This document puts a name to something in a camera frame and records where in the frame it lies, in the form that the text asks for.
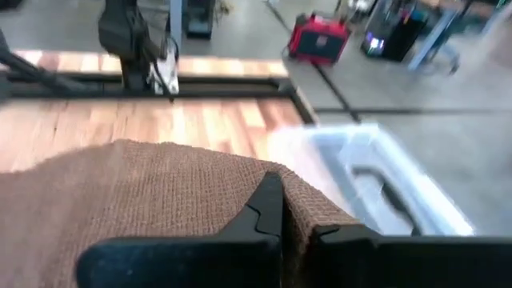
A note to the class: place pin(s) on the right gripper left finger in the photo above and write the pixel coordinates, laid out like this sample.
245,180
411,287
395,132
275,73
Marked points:
200,264

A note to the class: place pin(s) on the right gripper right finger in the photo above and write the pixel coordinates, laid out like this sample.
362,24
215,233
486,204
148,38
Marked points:
400,264

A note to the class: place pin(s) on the brown elastic bandage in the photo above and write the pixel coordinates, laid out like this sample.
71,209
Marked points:
120,192

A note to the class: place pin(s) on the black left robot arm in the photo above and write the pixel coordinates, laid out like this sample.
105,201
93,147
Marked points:
124,36

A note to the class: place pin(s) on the clear plastic storage box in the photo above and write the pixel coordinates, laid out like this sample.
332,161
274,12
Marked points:
360,160

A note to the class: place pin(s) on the black lit computer tower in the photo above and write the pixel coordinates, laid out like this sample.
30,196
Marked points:
396,32

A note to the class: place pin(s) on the red black equipment case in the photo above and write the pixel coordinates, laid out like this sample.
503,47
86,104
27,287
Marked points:
320,40

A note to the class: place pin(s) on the dark cabinet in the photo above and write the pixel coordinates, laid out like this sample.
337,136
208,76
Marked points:
198,18

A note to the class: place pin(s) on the black metal table frame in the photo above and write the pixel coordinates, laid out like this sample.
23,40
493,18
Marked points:
220,86

